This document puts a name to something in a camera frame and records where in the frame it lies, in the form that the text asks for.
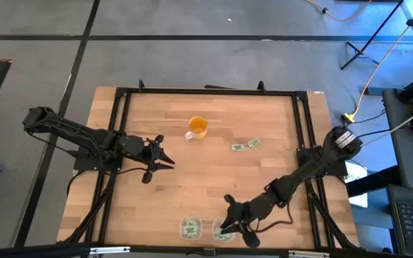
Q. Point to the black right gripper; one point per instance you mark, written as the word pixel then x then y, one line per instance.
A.
pixel 249 211

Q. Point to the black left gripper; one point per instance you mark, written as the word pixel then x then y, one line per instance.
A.
pixel 151 154

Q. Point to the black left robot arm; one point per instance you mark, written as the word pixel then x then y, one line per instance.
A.
pixel 77 130

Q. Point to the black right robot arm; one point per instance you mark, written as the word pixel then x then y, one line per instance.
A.
pixel 307 168

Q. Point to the clear plastic container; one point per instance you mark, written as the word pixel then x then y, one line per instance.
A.
pixel 215 224
pixel 191 237

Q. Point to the yellow ceramic mug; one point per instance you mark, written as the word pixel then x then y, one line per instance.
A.
pixel 197 125

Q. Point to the white paper sheet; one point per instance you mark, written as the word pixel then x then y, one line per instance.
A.
pixel 357 172

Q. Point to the black metal beam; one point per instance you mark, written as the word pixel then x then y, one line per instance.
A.
pixel 371 182

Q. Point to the yellow power plug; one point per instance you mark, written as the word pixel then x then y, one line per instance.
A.
pixel 348 117

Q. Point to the black crossbar with silver brackets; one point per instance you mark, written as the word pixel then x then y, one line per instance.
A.
pixel 31 251

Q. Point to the grey side table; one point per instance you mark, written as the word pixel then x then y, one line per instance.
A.
pixel 403 150

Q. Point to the black tripod stand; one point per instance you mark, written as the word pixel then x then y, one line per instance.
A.
pixel 360 51

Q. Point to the black aluminium table frame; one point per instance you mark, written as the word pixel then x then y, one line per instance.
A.
pixel 210 90

